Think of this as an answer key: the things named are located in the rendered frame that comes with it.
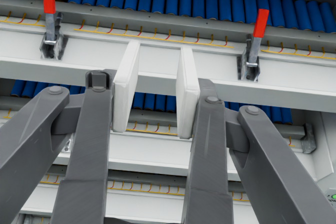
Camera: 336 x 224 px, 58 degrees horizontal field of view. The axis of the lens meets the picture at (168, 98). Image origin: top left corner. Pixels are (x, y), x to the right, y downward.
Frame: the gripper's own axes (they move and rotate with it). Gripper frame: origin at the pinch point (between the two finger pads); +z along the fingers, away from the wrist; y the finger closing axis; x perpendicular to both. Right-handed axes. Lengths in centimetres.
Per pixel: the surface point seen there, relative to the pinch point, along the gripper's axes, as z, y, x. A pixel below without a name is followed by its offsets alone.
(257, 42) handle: 21.6, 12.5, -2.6
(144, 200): 32, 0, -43
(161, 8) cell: 28.8, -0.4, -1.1
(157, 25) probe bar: 26.0, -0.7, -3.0
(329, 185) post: 24.6, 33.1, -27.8
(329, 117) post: 28.6, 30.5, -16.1
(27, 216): 37, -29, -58
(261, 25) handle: 21.5, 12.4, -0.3
